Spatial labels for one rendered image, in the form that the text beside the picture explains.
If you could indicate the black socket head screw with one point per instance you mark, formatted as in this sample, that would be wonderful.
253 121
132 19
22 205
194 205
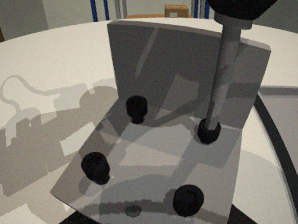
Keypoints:
96 167
208 136
136 108
188 200

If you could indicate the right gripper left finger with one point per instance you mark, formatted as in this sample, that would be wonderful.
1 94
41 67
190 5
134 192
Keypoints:
78 218

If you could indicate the grey l-shaped bracket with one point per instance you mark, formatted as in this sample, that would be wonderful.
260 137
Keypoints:
173 68

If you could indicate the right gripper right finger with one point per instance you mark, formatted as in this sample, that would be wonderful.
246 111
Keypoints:
238 217

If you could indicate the grey rectangular tray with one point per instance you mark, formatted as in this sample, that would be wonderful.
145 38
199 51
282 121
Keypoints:
282 128

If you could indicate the dark blue electric screwdriver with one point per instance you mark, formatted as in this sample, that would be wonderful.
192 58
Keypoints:
234 15

